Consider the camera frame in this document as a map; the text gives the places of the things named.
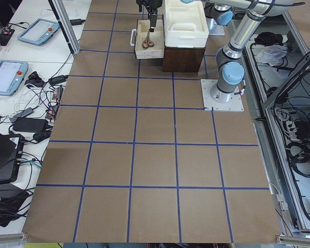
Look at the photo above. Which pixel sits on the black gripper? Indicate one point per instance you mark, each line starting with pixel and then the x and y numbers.
pixel 155 4

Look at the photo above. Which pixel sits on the wooden drawer with white handle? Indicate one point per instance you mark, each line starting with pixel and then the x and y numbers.
pixel 139 34

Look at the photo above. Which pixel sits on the orange grey handled scissors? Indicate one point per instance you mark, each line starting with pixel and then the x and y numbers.
pixel 147 43

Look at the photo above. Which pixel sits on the dark brown wooden cabinet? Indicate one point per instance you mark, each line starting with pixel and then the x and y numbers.
pixel 182 59

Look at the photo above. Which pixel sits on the blue teach pendant far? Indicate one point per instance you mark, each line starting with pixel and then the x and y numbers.
pixel 39 32

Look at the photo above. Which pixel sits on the blue teach pendant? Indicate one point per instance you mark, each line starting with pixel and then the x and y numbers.
pixel 12 74
pixel 39 32

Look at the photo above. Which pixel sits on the white crumpled cloth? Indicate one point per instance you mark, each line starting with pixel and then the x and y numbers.
pixel 272 55

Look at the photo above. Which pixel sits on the blue teach pendant near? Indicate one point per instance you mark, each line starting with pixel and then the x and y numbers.
pixel 12 74

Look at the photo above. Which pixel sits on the black power adapter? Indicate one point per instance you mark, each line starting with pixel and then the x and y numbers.
pixel 31 125

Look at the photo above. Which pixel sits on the black laptop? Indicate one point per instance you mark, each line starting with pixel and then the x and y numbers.
pixel 11 148

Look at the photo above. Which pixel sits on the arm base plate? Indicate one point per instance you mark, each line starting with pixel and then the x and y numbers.
pixel 214 28
pixel 215 100

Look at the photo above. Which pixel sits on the aluminium frame post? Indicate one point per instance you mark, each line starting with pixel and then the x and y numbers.
pixel 61 15

